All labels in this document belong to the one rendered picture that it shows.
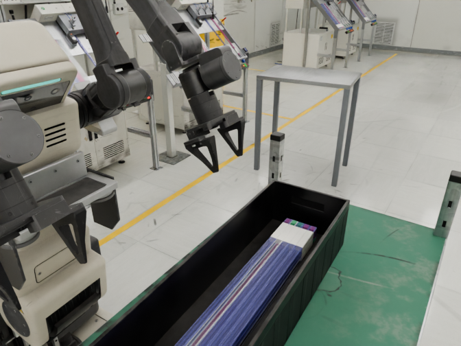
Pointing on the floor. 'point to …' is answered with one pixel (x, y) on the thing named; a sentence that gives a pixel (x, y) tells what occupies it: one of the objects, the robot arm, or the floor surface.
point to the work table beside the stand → (328, 77)
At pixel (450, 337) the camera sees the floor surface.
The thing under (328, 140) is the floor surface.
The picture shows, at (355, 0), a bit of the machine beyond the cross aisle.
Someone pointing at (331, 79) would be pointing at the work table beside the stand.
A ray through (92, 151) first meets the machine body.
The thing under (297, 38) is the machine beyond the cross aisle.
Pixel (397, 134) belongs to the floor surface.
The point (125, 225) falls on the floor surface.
